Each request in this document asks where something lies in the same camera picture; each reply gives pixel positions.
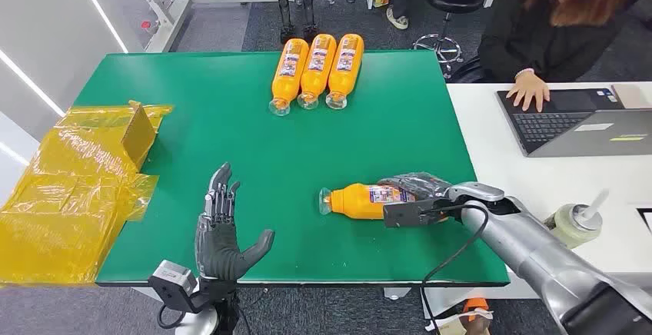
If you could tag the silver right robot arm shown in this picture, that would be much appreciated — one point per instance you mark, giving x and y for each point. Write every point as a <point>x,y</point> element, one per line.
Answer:
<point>535,256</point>

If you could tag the black robot leg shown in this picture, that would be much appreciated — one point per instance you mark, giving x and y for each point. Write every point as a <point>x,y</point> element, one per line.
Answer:
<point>282,2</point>
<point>307,2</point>

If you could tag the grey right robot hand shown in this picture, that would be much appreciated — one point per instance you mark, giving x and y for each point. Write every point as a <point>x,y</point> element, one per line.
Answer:
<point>423,185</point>

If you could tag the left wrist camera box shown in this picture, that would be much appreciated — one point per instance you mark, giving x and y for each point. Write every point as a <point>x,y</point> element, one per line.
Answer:
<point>173,282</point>

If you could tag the orange white tool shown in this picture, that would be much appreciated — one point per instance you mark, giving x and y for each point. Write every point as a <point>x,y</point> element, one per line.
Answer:
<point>474,307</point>

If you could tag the person's hand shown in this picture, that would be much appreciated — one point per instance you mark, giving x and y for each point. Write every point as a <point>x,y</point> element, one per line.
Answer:
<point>529,88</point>

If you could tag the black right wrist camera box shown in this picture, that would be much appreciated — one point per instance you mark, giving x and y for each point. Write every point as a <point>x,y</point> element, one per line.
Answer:
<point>402,214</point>

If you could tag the black stool with chrome base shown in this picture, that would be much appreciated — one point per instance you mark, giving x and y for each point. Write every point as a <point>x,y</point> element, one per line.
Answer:
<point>453,2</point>

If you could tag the orange bottle with clear cap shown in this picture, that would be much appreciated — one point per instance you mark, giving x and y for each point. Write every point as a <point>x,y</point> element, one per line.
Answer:
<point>345,68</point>
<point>316,70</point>
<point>356,201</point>
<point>288,78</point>

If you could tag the grey laptop lid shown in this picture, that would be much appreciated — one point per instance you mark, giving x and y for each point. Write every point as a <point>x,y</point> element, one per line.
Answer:
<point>601,139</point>

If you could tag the green table mat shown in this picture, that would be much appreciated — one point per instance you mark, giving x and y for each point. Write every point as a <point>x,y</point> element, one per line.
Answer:
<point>305,149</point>

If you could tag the beige pad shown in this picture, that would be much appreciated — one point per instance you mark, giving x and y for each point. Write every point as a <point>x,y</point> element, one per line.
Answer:
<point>634,96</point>

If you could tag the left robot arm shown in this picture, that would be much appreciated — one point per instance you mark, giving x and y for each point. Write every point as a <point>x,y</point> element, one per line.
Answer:
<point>224,312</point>

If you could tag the yellow taped cardboard box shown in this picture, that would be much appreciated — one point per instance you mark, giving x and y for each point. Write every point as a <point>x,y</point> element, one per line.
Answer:
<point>66,195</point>

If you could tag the dark open laptop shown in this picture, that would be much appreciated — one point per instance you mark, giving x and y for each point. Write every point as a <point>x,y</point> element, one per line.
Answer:
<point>550,124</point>

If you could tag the white desk frame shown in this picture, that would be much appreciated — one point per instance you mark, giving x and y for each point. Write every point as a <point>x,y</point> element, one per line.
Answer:
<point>168,22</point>

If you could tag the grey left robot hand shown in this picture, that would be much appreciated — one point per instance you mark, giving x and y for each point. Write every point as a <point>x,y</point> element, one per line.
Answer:
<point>216,251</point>

